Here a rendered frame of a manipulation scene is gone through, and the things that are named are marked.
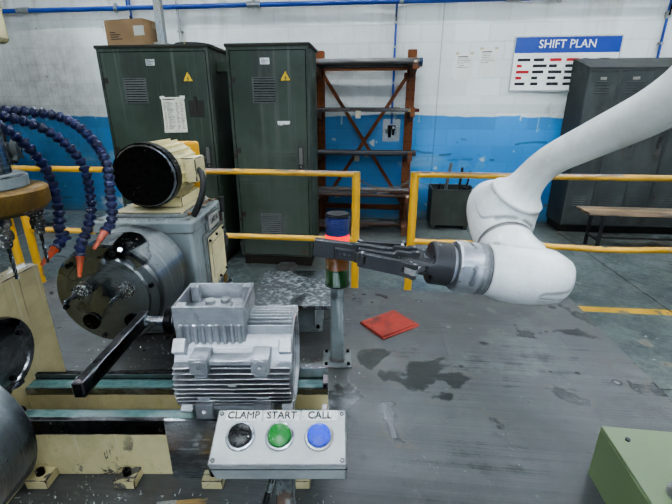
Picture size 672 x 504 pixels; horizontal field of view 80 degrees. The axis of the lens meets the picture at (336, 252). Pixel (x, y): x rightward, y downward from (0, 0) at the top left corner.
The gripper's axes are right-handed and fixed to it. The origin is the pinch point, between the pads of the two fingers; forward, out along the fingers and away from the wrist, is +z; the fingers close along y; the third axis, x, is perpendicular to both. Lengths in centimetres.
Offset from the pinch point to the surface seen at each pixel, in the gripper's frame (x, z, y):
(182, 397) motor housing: 26.5, 22.1, 9.5
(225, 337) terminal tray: 16.5, 16.4, 5.4
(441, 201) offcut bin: 67, -142, -426
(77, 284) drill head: 24, 56, -20
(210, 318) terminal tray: 13.4, 19.1, 5.1
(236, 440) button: 17.6, 9.7, 26.0
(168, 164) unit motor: -1, 47, -49
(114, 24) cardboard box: -63, 203, -330
